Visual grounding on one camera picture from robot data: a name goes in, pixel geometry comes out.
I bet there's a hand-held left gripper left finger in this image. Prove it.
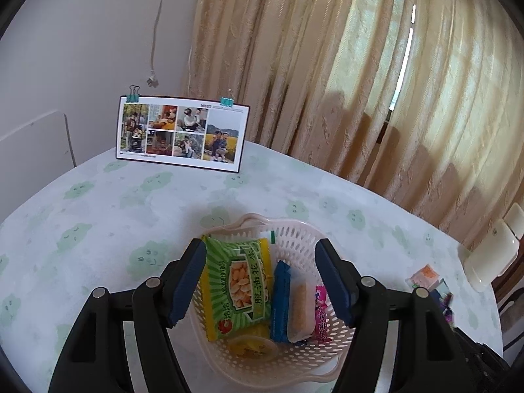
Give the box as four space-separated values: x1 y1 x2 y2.
48 237 207 393

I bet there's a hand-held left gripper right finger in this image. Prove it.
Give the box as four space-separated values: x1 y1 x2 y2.
314 238 476 393

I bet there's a pink snack packet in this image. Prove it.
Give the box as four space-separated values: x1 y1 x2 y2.
313 284 333 342

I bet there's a clear cracker packet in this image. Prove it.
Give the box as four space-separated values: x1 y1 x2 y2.
286 270 318 342

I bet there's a green yellow peanut packet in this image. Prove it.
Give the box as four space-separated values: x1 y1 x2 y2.
200 234 274 342

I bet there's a pink plastic mesh basket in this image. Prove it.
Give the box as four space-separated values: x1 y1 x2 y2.
186 213 369 389

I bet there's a yellow jelly cup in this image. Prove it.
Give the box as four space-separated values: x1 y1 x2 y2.
227 331 279 363

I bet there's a dark wooden chair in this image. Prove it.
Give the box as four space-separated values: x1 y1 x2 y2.
493 270 524 353

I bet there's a dark blue snack packet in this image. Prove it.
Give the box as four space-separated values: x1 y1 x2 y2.
430 289 456 328

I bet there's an orange white snack packet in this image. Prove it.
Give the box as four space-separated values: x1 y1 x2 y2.
405 265 440 290

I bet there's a white thermos jug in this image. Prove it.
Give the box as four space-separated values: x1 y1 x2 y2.
462 202 524 293

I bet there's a green cloud print tablecloth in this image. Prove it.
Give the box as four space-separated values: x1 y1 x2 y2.
0 141 504 393

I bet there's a photo collage card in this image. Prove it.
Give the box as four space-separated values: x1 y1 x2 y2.
115 95 250 173

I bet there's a white panel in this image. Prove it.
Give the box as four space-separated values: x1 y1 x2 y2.
0 110 78 222

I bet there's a beige patterned curtain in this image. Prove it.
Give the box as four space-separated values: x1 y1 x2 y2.
182 0 524 250

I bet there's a hanging white power cable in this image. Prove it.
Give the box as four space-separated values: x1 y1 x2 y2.
145 0 175 87

